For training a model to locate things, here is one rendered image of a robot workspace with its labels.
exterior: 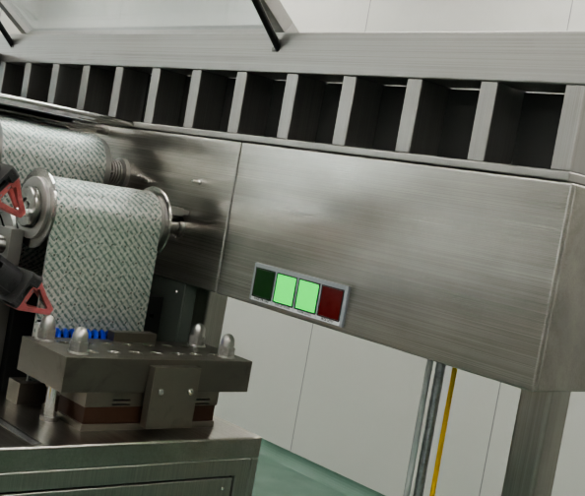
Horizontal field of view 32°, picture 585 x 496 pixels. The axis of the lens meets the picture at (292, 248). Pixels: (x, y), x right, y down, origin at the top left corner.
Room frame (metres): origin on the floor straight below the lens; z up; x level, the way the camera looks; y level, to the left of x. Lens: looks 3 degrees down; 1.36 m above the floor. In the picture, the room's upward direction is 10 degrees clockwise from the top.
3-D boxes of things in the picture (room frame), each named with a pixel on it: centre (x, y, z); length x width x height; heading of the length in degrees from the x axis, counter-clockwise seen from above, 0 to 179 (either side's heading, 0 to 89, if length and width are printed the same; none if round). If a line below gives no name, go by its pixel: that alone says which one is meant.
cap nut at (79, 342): (1.68, 0.33, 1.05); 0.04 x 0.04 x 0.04
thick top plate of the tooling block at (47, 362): (1.82, 0.24, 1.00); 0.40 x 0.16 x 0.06; 132
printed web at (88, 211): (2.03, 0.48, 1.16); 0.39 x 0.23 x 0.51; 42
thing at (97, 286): (1.88, 0.35, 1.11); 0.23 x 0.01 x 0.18; 132
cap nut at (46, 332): (1.75, 0.40, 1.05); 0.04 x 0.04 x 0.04
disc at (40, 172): (1.85, 0.48, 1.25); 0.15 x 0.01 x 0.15; 42
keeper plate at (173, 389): (1.77, 0.17, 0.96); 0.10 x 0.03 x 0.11; 132
